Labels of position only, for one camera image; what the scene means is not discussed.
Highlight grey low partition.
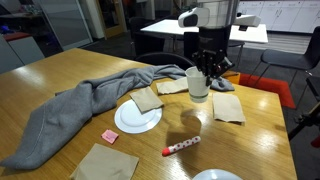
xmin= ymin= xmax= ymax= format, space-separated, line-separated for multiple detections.
xmin=0 ymin=31 xmax=46 ymax=75

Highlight white plate under napkin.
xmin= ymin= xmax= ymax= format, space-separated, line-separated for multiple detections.
xmin=113 ymin=98 xmax=164 ymax=135

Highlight red dotted white marker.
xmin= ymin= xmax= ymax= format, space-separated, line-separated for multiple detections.
xmin=161 ymin=135 xmax=202 ymax=157

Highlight white paper cup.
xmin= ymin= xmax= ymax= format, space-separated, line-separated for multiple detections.
xmin=184 ymin=65 xmax=212 ymax=104

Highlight bare white plate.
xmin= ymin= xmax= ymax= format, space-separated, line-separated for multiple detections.
xmin=191 ymin=168 xmax=244 ymax=180

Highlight pink sticky note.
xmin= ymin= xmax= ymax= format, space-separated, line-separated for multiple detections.
xmin=101 ymin=128 xmax=120 ymax=145

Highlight grey fabric cloth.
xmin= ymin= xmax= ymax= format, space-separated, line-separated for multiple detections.
xmin=0 ymin=63 xmax=236 ymax=171

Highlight black round-backed chair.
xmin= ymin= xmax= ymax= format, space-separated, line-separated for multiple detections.
xmin=134 ymin=51 xmax=195 ymax=71

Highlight wooden door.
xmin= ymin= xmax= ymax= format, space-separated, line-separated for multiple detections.
xmin=96 ymin=0 xmax=129 ymax=39

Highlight black chair with metal legs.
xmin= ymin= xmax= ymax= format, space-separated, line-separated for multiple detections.
xmin=247 ymin=25 xmax=320 ymax=98

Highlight white wall cabinets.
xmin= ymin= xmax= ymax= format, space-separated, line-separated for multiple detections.
xmin=236 ymin=0 xmax=320 ymax=35

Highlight black tripod stand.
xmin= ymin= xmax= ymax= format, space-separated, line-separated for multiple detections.
xmin=287 ymin=75 xmax=320 ymax=150

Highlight frosted glass panel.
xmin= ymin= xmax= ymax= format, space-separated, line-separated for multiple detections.
xmin=33 ymin=0 xmax=95 ymax=52

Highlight white office table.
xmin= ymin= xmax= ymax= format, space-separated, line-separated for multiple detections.
xmin=140 ymin=18 xmax=270 ymax=45

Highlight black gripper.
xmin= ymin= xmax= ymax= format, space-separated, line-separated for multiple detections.
xmin=191 ymin=26 xmax=235 ymax=89

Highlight dark office chair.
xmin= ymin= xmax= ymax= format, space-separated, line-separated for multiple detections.
xmin=128 ymin=16 xmax=166 ymax=56

